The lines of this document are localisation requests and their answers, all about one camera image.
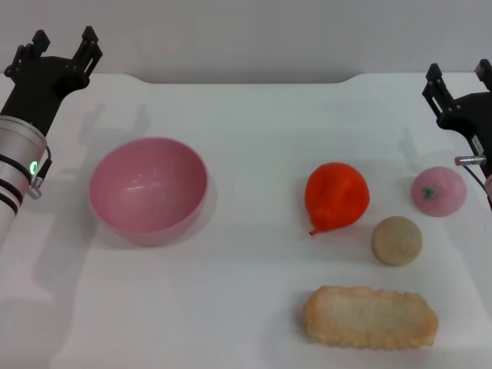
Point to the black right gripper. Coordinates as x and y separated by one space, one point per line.
474 115

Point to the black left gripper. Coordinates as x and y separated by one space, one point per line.
42 84

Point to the orange toy fruit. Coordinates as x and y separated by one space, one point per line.
338 196

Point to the pink plastic bowl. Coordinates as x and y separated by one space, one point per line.
150 207

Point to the pink toy peach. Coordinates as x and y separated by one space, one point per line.
442 192

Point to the beige round toy bun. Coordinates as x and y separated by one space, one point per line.
396 240

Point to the golden rectangular toy bread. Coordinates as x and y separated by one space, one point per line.
369 317

